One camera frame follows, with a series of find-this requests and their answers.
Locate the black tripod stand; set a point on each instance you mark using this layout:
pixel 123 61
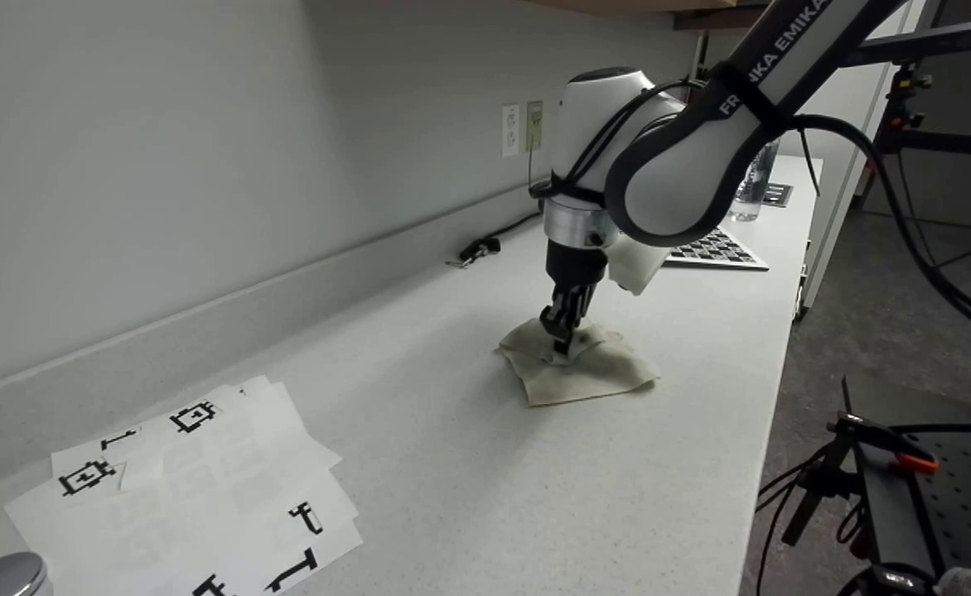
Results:
pixel 903 110

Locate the checkered calibration board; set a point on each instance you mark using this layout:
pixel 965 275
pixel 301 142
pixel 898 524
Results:
pixel 728 254

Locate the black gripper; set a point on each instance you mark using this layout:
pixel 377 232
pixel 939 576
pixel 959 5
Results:
pixel 573 265

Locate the orange and black clamp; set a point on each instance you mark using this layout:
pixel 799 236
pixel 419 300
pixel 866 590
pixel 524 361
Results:
pixel 909 458

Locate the small dark printed card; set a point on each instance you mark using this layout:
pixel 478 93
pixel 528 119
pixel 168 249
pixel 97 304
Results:
pixel 777 197

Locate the cream cloth towel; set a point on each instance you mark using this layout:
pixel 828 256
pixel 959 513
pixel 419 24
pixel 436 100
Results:
pixel 603 367

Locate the grey counter backsplash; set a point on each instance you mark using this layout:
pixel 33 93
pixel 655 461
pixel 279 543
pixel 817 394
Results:
pixel 231 319

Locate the black perforated breadboard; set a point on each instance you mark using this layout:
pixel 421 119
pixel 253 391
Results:
pixel 959 498

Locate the black camera bar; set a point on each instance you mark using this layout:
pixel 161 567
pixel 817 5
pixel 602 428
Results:
pixel 926 40

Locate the white printed paper sheet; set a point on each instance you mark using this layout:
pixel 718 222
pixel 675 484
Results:
pixel 174 541
pixel 231 425

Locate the white wall outlet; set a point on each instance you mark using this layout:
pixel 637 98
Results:
pixel 510 131

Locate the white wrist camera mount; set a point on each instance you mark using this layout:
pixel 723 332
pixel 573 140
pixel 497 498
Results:
pixel 635 265

